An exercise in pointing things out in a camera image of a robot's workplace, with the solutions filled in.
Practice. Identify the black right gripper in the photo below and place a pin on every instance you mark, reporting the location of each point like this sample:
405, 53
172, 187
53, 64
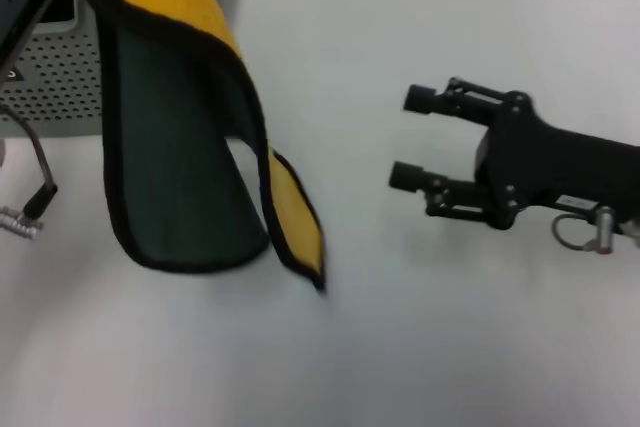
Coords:
550, 167

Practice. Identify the yellow and dark green towel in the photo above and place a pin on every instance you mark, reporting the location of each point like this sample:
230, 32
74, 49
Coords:
165, 147

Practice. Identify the grey-green perforated storage box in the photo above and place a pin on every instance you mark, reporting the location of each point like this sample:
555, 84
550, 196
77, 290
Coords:
60, 72

